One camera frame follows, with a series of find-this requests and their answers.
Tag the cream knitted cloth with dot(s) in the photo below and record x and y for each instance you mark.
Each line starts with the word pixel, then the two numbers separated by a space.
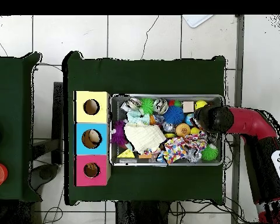
pixel 144 137

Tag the polka dot cloth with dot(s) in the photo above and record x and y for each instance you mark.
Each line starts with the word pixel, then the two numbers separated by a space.
pixel 196 140
pixel 173 149

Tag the brown teddy plush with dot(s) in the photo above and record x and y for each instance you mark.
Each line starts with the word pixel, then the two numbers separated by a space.
pixel 91 167

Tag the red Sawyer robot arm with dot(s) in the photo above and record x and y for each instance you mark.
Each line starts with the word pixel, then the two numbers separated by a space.
pixel 252 121

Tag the wooden box with three holes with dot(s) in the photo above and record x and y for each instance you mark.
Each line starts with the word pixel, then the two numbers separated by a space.
pixel 102 116

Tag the mint knitted cloth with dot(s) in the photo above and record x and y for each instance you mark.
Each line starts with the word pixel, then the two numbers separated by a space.
pixel 136 116

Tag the green spiky rubber ball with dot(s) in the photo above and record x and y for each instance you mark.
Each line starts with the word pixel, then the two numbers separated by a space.
pixel 147 105
pixel 209 152

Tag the crushed silver drink can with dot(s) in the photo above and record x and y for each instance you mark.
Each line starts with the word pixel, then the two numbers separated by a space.
pixel 160 106
pixel 133 103

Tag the purple spiky toy creature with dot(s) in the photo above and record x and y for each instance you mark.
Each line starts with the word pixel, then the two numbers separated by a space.
pixel 118 134

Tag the large blue spiky ball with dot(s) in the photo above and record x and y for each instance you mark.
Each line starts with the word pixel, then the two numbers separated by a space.
pixel 174 114

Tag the dark green tablecloth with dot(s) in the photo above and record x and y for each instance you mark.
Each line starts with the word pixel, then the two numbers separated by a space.
pixel 142 77
pixel 11 93

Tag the yellow ball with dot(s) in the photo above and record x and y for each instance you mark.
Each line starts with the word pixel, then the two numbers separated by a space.
pixel 200 103

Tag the black upright panel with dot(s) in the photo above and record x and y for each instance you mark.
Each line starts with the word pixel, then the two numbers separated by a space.
pixel 58 116

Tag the grey rounded base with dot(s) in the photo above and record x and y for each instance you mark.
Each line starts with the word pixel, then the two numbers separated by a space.
pixel 45 173

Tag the white tray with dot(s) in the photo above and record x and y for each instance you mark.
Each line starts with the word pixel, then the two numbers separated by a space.
pixel 196 19

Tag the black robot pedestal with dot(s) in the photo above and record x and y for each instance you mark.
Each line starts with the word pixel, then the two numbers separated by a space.
pixel 142 214

